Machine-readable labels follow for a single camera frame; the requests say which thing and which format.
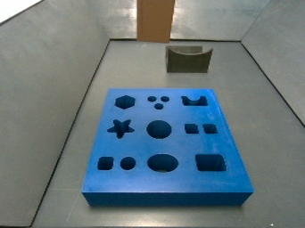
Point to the blue foam shape board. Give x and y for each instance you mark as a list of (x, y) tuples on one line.
[(164, 152)]

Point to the dark grey cradle fixture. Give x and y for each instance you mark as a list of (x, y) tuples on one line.
[(187, 59)]

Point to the brown arch block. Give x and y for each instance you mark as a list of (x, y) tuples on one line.
[(154, 20)]

